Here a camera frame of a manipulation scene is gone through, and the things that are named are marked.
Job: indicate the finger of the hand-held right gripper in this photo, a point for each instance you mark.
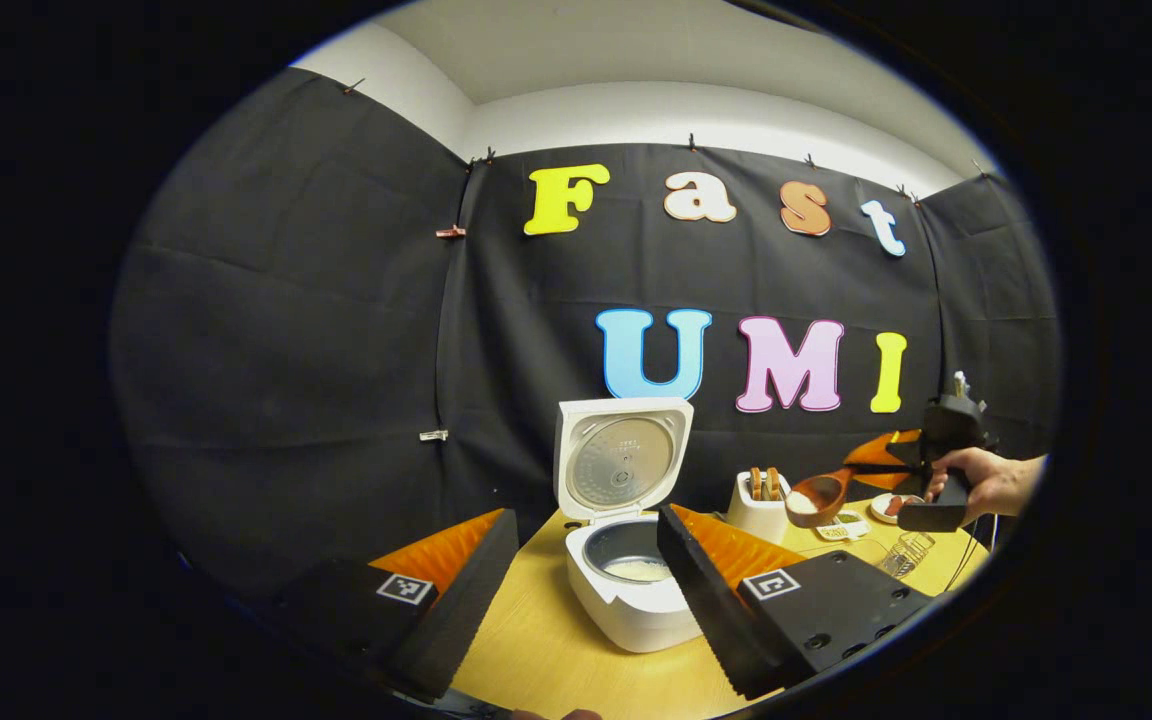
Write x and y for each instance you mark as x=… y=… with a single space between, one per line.
x=896 y=482
x=891 y=447

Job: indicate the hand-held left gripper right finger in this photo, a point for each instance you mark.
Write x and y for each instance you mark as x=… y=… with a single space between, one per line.
x=706 y=610

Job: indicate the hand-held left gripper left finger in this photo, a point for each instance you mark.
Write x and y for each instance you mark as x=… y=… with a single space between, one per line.
x=466 y=610

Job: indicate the brown wooden spoon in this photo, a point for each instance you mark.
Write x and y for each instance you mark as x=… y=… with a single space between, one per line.
x=826 y=500

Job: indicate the white rice heap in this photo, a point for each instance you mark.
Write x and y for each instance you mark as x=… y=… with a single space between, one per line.
x=639 y=571

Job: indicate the white rice cooker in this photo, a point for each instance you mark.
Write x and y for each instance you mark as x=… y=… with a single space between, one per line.
x=626 y=610

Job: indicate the red meat piece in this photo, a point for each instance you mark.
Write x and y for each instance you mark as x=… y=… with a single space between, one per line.
x=894 y=506

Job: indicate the white round plate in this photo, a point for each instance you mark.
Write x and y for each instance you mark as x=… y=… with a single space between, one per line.
x=878 y=512

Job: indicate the white divided bean dish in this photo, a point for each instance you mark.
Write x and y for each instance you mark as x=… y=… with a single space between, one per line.
x=846 y=530

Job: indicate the white toaster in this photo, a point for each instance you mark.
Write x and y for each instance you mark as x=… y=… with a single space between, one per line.
x=756 y=522

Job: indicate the bread slice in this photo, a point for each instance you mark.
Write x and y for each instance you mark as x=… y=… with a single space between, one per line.
x=756 y=484
x=772 y=484

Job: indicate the black backdrop cloth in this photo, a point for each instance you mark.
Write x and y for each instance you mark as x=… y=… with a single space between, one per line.
x=286 y=350

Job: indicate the copper cloth clip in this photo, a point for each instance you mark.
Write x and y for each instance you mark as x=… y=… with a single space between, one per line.
x=450 y=232

